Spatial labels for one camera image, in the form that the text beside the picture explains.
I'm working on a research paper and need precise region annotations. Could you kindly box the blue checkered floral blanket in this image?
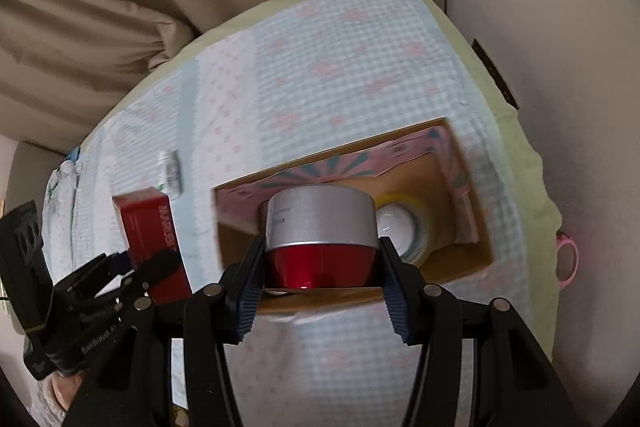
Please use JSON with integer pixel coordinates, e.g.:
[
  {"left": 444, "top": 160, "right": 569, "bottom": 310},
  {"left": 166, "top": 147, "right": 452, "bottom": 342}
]
[{"left": 43, "top": 0, "right": 562, "bottom": 426}]

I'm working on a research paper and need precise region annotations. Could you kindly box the white round jar small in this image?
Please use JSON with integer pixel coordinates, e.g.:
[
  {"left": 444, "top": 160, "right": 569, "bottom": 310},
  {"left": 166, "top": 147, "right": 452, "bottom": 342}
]
[{"left": 376, "top": 204, "right": 416, "bottom": 256}]

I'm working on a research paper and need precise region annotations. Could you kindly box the open cardboard box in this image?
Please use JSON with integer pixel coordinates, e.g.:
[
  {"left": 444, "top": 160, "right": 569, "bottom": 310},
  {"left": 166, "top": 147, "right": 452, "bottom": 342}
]
[{"left": 212, "top": 118, "right": 495, "bottom": 317}]

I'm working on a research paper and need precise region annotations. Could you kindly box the red rectangular box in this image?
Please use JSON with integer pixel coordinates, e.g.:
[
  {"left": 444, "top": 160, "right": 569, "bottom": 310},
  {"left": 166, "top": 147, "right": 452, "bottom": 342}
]
[{"left": 112, "top": 187, "right": 192, "bottom": 305}]

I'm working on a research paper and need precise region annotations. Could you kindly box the person left hand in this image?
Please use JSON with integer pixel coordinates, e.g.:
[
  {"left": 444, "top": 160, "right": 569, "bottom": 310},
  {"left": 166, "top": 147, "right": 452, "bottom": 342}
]
[{"left": 37, "top": 372, "right": 84, "bottom": 418}]

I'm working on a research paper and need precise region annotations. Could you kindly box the pink ring loop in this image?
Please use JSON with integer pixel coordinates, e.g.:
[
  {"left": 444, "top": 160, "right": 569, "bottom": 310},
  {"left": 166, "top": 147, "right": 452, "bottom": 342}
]
[{"left": 554, "top": 231, "right": 580, "bottom": 292}]

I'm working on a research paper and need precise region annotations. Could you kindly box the white pill bottle green label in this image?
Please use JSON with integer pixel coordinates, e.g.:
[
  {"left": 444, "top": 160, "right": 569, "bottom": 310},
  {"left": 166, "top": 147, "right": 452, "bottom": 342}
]
[{"left": 157, "top": 150, "right": 182, "bottom": 199}]

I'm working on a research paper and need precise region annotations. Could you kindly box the red jar silver lid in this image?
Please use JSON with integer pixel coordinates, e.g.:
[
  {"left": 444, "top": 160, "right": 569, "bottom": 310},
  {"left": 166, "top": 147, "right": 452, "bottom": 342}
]
[{"left": 266, "top": 184, "right": 378, "bottom": 289}]

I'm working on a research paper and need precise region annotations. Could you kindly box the yellow tape roll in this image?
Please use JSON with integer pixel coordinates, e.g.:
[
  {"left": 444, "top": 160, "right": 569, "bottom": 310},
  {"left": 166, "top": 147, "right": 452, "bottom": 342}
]
[{"left": 375, "top": 193, "right": 452, "bottom": 267}]

